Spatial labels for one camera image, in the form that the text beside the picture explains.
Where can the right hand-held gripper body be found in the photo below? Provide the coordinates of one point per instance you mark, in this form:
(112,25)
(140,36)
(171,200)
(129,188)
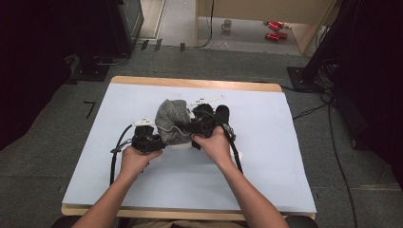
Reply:
(204,120)

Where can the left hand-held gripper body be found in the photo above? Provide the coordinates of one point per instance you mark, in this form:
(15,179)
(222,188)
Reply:
(145,142)

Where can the grey knit hat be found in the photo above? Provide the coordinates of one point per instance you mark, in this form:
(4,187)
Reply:
(171,122)

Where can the person's left hand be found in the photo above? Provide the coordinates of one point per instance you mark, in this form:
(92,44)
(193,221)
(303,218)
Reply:
(138,163)

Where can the person's right hand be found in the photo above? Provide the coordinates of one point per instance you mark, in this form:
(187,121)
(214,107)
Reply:
(215,148)

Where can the wooden table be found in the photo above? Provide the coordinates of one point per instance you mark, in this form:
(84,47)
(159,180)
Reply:
(190,83)

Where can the light blue table mat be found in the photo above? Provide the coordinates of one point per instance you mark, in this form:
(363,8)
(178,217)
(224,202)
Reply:
(190,186)

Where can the black tape corner mark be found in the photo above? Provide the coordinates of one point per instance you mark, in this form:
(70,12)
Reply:
(91,107)

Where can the black tape strip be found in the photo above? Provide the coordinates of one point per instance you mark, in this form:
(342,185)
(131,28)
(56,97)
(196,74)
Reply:
(182,47)
(158,44)
(144,44)

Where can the black stand base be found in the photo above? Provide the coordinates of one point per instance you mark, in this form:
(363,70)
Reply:
(301,79)
(90,71)

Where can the beige mug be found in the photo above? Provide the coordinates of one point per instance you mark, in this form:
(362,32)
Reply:
(226,25)

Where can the red can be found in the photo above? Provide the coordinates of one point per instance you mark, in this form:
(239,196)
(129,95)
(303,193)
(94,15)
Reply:
(273,26)
(280,24)
(272,36)
(283,35)

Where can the black cabinet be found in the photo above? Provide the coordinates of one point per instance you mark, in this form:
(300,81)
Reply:
(126,22)

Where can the dark curtain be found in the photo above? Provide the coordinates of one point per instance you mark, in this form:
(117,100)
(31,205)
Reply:
(28,63)
(374,79)

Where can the wooden desk frame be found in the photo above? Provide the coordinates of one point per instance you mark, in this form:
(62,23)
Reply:
(253,9)

